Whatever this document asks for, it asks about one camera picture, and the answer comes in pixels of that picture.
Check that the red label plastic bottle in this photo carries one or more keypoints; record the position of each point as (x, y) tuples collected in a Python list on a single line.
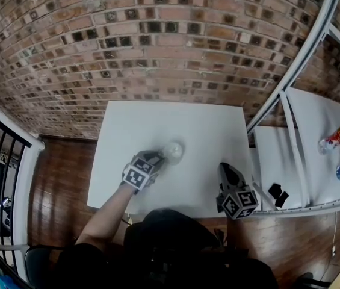
[(337, 138)]

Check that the white railing frame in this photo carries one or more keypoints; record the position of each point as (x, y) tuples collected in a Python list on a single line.
[(26, 191)]

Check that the white shelf board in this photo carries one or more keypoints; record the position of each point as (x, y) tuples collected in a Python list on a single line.
[(320, 149)]

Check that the white metal shelf frame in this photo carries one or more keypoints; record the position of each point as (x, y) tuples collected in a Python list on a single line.
[(293, 80)]

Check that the black chair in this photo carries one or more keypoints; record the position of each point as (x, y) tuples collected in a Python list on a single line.
[(38, 266)]

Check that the person's left forearm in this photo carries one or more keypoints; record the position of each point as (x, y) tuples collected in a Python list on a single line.
[(106, 214)]

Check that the black folded object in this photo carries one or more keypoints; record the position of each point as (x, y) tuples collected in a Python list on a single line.
[(278, 194)]

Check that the white flat board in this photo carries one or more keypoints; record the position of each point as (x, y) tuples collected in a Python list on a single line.
[(273, 167)]

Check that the clear glass cup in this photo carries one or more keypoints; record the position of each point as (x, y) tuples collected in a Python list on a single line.
[(174, 152)]

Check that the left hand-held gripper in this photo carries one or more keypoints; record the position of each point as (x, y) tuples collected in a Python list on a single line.
[(135, 175)]

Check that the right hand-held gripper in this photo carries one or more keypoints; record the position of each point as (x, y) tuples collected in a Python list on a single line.
[(238, 202)]

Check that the person's black clothing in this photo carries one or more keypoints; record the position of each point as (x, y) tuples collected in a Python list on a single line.
[(169, 251)]

